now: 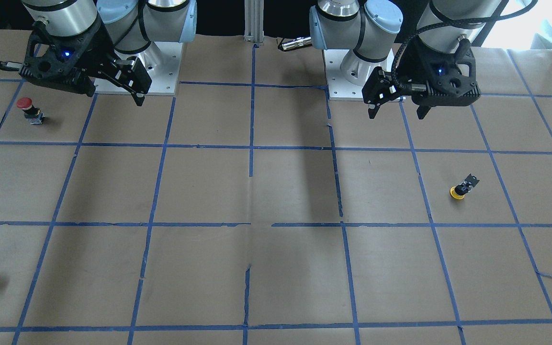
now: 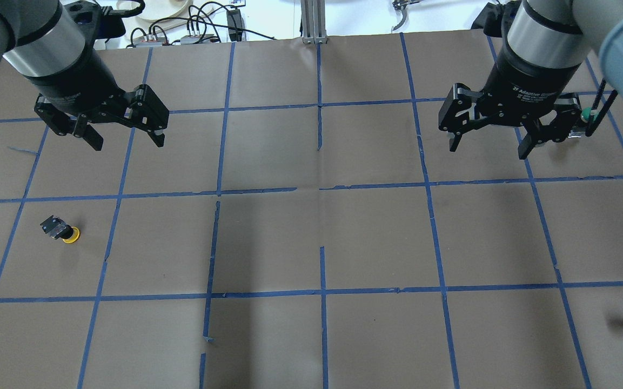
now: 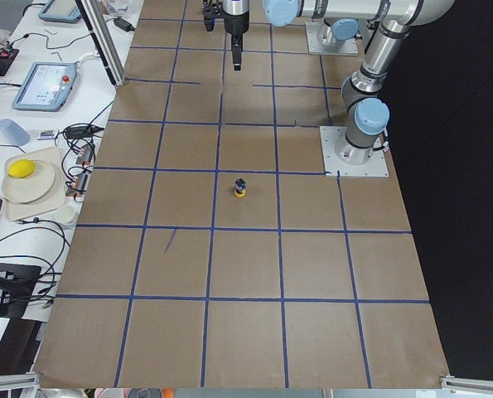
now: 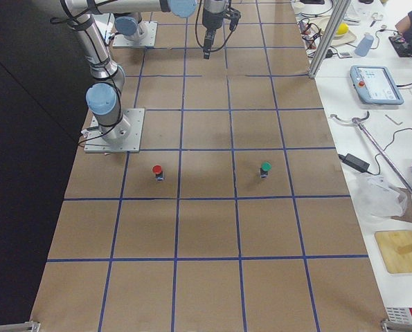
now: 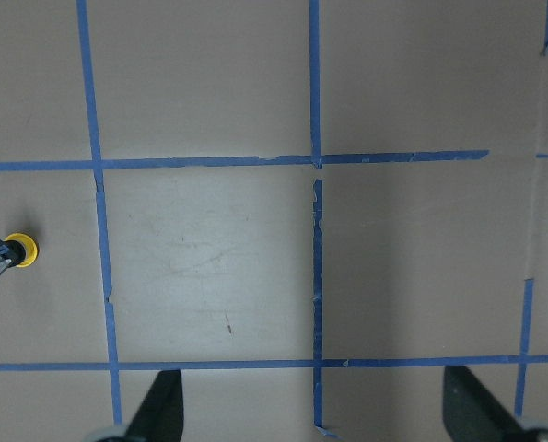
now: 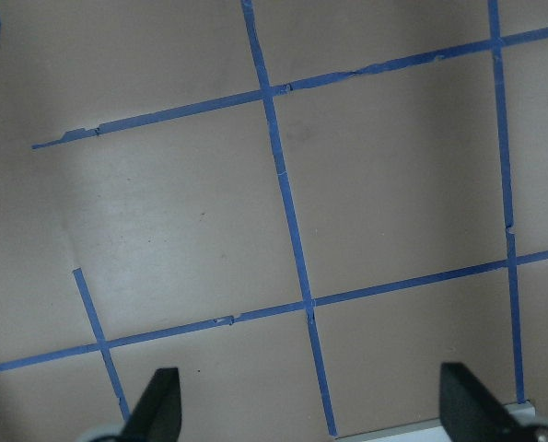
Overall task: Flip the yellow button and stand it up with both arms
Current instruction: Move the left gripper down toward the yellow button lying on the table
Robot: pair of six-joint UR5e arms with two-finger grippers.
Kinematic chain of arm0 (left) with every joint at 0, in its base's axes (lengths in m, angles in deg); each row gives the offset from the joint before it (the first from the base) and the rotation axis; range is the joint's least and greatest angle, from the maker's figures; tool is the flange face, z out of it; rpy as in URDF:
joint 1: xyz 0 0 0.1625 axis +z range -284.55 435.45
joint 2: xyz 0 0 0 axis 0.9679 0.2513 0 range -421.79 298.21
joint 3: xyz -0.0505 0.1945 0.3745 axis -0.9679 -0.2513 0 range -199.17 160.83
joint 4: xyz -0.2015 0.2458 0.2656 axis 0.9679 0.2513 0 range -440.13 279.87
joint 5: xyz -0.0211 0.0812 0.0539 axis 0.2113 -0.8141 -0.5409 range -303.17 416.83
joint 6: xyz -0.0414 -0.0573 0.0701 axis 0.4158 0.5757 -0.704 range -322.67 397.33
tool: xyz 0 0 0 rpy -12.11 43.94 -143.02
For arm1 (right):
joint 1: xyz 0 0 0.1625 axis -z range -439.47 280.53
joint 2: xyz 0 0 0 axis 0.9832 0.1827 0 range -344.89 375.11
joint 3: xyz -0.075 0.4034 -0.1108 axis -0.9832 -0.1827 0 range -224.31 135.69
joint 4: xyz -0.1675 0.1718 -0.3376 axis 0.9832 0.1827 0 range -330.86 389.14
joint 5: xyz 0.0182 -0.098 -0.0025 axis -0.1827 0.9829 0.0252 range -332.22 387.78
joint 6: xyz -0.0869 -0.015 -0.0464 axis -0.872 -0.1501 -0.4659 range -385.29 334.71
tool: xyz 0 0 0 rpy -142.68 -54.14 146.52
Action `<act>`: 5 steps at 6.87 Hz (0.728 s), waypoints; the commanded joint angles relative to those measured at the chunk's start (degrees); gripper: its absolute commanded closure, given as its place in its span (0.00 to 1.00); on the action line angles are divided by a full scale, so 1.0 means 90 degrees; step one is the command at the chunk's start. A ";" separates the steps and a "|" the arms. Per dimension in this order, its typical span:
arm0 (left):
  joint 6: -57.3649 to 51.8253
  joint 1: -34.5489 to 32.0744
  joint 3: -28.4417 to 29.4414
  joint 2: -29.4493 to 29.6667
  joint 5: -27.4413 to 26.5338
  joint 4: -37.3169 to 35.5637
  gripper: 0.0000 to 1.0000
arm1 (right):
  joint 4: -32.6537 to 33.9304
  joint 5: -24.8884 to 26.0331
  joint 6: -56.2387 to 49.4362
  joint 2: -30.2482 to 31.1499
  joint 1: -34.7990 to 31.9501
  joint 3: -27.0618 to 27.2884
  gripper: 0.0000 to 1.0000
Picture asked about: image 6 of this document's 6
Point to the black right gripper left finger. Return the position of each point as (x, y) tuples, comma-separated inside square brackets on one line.
[(158, 414)]

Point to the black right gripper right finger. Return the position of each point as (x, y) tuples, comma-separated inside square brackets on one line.
[(469, 412)]

